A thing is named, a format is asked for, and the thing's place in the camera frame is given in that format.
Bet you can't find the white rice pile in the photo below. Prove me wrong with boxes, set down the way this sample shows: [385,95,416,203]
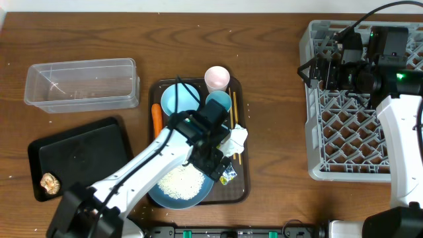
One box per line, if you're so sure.
[157,164,205,200]

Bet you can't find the small light blue bowl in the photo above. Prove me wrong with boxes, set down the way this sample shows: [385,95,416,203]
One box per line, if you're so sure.
[160,83,200,116]

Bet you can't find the large dark blue plate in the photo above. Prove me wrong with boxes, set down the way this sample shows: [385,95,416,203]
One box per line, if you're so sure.
[148,174,215,210]

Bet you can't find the brown food scrap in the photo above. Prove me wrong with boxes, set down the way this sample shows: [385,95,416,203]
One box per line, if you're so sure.
[40,173,61,195]

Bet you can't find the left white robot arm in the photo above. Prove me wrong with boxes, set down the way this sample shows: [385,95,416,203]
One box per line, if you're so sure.
[46,100,231,237]

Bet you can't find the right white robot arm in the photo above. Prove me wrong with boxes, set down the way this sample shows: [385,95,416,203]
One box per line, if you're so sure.
[297,26,422,238]

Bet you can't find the grey dishwasher rack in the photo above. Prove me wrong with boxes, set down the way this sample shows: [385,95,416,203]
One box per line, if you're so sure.
[299,20,422,183]

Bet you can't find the black waste tray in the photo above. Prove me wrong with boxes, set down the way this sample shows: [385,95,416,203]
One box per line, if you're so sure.
[27,117,133,202]

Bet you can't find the crumpled white napkin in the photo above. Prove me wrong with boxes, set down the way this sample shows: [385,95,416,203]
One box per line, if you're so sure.
[218,124,248,157]

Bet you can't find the yellow green snack wrapper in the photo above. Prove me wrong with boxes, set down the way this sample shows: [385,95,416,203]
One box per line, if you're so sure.
[219,164,237,186]

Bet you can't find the dark brown serving tray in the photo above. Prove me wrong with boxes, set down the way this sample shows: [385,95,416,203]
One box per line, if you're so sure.
[148,78,250,206]

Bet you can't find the light blue cup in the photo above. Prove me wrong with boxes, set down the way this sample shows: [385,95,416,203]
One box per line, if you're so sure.
[206,91,232,112]

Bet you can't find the orange carrot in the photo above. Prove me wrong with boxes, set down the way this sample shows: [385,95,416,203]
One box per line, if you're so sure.
[151,103,163,138]

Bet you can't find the pink cup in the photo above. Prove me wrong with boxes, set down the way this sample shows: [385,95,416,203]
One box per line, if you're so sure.
[204,66,231,93]

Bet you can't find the clear plastic bin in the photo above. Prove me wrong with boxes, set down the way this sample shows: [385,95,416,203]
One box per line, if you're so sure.
[24,58,140,114]

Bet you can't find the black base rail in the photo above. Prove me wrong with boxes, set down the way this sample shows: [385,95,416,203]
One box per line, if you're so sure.
[145,223,328,238]

